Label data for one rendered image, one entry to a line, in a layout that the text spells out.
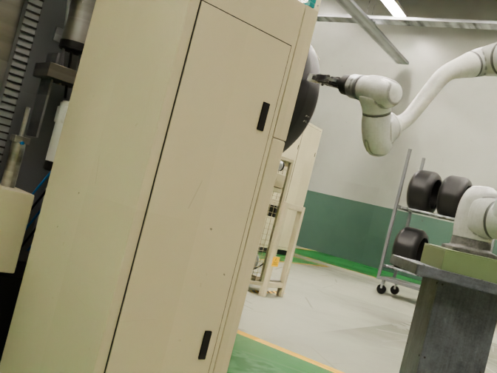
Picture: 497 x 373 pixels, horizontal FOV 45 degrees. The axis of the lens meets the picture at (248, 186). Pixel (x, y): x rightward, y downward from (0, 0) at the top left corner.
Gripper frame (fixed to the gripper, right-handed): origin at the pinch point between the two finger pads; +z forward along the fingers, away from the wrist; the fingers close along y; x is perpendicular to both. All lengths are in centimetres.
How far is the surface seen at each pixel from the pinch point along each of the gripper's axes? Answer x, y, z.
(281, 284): 140, -205, 177
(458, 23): -293, -765, 523
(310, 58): -8.3, -2.6, 9.2
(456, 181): -3, -511, 248
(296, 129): 21.0, -4.0, 4.6
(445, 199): 22, -503, 248
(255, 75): 15, 67, -52
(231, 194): 45, 65, -56
